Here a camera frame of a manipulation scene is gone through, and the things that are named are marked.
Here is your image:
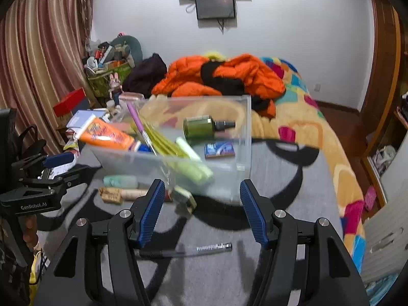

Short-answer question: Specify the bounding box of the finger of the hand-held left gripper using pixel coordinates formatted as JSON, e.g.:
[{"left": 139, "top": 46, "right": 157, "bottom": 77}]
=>
[
  {"left": 11, "top": 152, "right": 75, "bottom": 182},
  {"left": 41, "top": 165, "right": 99, "bottom": 198}
]

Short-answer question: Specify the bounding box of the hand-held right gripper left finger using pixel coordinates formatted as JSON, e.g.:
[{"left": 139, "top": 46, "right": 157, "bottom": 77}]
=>
[{"left": 33, "top": 178, "right": 166, "bottom": 306}]

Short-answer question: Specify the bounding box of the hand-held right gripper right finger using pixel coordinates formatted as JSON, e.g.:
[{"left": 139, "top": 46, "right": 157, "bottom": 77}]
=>
[{"left": 240, "top": 179, "right": 370, "bottom": 306}]

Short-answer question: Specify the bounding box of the orange sunscreen tube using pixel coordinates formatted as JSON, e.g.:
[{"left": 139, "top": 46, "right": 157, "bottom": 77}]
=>
[{"left": 77, "top": 117, "right": 154, "bottom": 154}]

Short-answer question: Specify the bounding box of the clear plastic storage box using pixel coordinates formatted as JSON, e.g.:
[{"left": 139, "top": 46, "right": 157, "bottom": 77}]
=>
[{"left": 91, "top": 95, "right": 252, "bottom": 206}]

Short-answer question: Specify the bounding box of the yellow-green lotion bottle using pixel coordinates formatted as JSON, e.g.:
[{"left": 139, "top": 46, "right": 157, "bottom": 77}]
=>
[{"left": 138, "top": 118, "right": 198, "bottom": 179}]

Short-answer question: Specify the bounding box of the small blue staples box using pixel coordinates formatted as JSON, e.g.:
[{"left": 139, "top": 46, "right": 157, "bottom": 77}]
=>
[{"left": 204, "top": 142, "right": 236, "bottom": 159}]

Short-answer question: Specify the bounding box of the light green tube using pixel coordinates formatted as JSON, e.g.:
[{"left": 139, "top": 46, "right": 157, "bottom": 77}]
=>
[{"left": 175, "top": 136, "right": 214, "bottom": 184}]

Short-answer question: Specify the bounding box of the pink pen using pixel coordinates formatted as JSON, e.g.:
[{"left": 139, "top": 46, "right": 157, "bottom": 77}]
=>
[{"left": 126, "top": 102, "right": 157, "bottom": 155}]

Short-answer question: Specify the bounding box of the dark green spray bottle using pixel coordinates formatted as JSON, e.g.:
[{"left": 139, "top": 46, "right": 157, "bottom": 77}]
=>
[{"left": 183, "top": 116, "right": 236, "bottom": 140}]

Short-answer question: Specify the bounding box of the person's left hand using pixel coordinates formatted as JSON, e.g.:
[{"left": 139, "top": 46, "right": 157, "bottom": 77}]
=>
[{"left": 23, "top": 212, "right": 39, "bottom": 252}]

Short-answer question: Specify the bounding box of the pile of papers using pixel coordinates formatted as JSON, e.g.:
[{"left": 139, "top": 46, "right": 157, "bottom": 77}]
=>
[{"left": 64, "top": 127, "right": 80, "bottom": 154}]

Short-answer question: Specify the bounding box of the beige cosmetic tube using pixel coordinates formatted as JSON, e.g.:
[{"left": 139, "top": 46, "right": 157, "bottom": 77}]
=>
[{"left": 121, "top": 189, "right": 174, "bottom": 202}]

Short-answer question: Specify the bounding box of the black chair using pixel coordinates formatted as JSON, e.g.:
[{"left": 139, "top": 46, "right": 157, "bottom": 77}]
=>
[{"left": 0, "top": 108, "right": 48, "bottom": 166}]

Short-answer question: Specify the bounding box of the small green square case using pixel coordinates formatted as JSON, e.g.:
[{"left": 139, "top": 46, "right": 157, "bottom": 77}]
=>
[{"left": 172, "top": 185, "right": 197, "bottom": 219}]

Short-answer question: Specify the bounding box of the mint green small bottle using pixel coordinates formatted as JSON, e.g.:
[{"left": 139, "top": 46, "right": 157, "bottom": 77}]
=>
[{"left": 103, "top": 175, "right": 139, "bottom": 189}]

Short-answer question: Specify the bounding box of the blue and white notebook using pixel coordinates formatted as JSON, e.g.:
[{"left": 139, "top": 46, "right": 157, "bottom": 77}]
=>
[{"left": 66, "top": 110, "right": 109, "bottom": 130}]

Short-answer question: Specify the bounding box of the black gel pen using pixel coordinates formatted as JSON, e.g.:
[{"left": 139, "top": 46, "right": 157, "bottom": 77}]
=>
[{"left": 135, "top": 243, "right": 233, "bottom": 259}]

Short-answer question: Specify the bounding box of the red box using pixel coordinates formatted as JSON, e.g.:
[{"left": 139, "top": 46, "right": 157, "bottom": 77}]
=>
[{"left": 53, "top": 88, "right": 86, "bottom": 117}]

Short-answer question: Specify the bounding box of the yellow plastic bag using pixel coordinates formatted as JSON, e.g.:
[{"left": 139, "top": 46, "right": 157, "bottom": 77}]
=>
[{"left": 29, "top": 252, "right": 48, "bottom": 284}]

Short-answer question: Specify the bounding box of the green basket of clutter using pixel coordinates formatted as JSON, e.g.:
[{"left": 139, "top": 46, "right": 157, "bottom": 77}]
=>
[{"left": 86, "top": 62, "right": 133, "bottom": 99}]

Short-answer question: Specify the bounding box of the pink bunny figure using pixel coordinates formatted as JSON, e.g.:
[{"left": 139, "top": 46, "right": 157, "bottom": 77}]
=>
[{"left": 108, "top": 73, "right": 123, "bottom": 103}]

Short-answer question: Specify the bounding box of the pink plastic box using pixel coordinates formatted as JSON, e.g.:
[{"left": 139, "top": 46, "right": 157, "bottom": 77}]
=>
[{"left": 119, "top": 92, "right": 144, "bottom": 103}]

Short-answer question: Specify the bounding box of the colourful patchwork blanket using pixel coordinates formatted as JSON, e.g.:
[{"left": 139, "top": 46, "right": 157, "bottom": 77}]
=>
[{"left": 137, "top": 57, "right": 367, "bottom": 265}]

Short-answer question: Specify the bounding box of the striped pink curtain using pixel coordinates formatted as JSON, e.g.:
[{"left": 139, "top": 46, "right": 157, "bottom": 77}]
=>
[{"left": 0, "top": 0, "right": 94, "bottom": 154}]

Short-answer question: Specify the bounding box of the dark purple garment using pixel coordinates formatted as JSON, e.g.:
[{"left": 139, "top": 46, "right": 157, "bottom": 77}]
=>
[{"left": 122, "top": 53, "right": 168, "bottom": 98}]

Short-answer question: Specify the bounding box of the pink clog shoe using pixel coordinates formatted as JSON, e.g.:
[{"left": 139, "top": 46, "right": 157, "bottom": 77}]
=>
[{"left": 363, "top": 185, "right": 377, "bottom": 211}]

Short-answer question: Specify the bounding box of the white drawer cabinet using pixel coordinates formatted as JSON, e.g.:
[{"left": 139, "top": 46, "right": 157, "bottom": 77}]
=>
[{"left": 360, "top": 198, "right": 408, "bottom": 284}]

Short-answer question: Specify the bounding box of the grey neck pillow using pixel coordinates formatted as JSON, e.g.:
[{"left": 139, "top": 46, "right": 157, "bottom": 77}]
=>
[{"left": 110, "top": 35, "right": 143, "bottom": 67}]

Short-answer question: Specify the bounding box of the white handbag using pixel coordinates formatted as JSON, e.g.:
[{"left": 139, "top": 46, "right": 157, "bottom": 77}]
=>
[{"left": 373, "top": 145, "right": 396, "bottom": 168}]

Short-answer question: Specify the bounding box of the orange puffer jacket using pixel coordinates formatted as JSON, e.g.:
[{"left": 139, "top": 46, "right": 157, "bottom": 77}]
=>
[{"left": 151, "top": 54, "right": 286, "bottom": 118}]

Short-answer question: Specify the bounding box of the blue patterned cloth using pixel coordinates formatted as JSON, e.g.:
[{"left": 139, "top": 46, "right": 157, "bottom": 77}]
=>
[{"left": 366, "top": 274, "right": 402, "bottom": 297}]

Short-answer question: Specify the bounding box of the yellow cloth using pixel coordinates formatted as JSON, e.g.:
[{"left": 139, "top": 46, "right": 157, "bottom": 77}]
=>
[{"left": 202, "top": 50, "right": 227, "bottom": 61}]

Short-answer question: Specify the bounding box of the wooden wardrobe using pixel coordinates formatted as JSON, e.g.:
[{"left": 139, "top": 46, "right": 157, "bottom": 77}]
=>
[{"left": 360, "top": 0, "right": 408, "bottom": 205}]

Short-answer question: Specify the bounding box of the small black monitor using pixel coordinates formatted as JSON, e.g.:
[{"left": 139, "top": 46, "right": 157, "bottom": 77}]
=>
[{"left": 195, "top": 0, "right": 237, "bottom": 20}]

